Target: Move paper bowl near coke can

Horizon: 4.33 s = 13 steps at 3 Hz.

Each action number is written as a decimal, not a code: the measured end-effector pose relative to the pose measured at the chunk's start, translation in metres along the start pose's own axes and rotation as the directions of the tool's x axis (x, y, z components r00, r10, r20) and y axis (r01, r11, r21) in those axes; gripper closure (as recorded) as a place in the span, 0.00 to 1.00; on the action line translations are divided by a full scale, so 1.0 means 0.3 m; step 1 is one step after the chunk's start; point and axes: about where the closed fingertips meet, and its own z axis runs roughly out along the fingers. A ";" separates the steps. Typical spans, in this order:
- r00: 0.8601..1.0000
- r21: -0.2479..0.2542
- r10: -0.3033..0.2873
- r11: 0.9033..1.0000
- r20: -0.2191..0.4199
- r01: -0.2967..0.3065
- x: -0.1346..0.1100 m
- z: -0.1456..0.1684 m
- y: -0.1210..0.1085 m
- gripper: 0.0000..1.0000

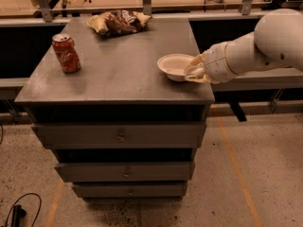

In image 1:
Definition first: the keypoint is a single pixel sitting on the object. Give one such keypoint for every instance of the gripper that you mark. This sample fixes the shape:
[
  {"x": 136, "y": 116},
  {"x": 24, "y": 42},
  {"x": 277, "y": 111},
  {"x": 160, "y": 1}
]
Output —
[{"x": 215, "y": 64}]

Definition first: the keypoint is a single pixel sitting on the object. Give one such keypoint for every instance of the white paper bowl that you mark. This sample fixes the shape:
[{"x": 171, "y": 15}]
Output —
[{"x": 173, "y": 65}]

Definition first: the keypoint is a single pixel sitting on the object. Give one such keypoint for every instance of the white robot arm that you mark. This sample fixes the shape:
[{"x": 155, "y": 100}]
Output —
[{"x": 276, "y": 41}]

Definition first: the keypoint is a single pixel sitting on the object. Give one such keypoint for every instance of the red coke can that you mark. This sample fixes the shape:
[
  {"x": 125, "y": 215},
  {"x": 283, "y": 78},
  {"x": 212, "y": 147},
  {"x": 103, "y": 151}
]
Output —
[{"x": 64, "y": 47}]

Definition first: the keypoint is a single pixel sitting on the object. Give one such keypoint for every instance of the brown chip bag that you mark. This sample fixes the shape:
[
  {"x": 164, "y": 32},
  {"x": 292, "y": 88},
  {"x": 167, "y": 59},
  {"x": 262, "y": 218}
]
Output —
[{"x": 118, "y": 22}]

